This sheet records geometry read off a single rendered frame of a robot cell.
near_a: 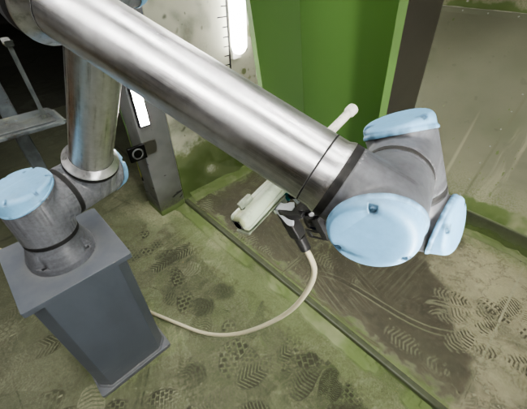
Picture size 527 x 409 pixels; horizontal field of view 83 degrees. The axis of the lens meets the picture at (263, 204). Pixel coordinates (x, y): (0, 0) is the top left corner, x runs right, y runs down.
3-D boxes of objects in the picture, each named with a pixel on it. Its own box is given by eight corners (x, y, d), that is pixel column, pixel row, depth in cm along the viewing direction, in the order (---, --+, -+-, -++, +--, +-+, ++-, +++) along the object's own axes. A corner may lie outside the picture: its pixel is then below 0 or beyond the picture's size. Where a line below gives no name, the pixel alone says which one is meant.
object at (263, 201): (283, 287, 69) (235, 213, 59) (270, 281, 73) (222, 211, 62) (378, 165, 91) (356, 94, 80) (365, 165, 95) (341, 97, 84)
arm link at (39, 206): (7, 237, 86) (-32, 188, 75) (62, 204, 98) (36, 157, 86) (39, 257, 81) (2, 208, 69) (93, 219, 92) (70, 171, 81)
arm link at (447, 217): (467, 178, 43) (474, 233, 47) (384, 177, 52) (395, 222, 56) (443, 216, 38) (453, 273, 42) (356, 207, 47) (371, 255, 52)
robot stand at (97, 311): (104, 398, 120) (20, 315, 78) (76, 344, 137) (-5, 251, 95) (171, 345, 136) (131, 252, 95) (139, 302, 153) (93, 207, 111)
